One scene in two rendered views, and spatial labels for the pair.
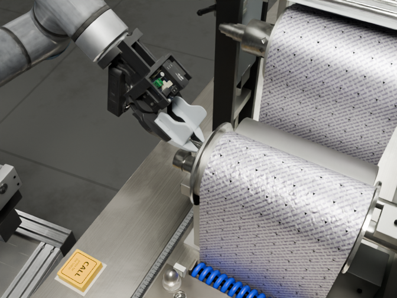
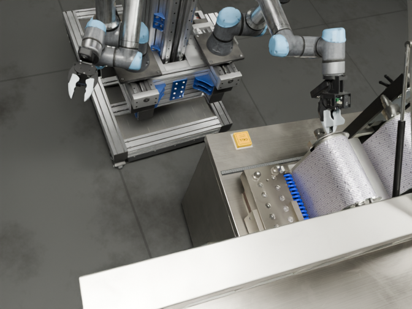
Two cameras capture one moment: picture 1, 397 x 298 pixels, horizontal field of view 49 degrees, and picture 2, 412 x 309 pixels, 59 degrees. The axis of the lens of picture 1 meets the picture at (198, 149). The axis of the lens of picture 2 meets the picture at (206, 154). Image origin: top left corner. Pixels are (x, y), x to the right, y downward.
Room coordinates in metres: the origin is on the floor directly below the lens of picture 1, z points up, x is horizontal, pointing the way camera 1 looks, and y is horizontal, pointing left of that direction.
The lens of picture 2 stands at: (-0.50, -0.01, 2.29)
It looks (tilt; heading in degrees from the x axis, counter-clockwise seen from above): 60 degrees down; 23
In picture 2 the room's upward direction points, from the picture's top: 24 degrees clockwise
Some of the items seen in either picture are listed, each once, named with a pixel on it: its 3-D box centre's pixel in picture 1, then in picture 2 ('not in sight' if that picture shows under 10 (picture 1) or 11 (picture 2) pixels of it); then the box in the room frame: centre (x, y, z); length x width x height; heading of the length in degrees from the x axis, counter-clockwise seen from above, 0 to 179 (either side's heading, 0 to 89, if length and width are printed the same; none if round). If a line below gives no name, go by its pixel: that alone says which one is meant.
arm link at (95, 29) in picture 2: not in sight; (94, 36); (0.11, 0.88, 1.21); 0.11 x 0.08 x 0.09; 42
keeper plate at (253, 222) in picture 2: not in sight; (253, 226); (0.14, -0.04, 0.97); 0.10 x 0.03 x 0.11; 61
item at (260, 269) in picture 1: (257, 273); (308, 194); (0.35, -0.11, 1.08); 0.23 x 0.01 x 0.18; 61
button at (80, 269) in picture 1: (80, 269); (242, 139); (0.44, 0.26, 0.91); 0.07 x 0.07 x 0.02; 61
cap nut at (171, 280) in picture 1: (171, 277); (276, 168); (0.35, 0.05, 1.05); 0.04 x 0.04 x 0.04
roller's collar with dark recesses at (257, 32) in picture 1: (262, 39); (393, 114); (0.69, -0.12, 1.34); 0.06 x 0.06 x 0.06; 61
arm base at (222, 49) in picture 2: not in sight; (221, 39); (0.86, 0.77, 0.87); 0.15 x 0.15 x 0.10
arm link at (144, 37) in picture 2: not in sight; (134, 37); (0.39, 0.96, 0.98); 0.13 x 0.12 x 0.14; 132
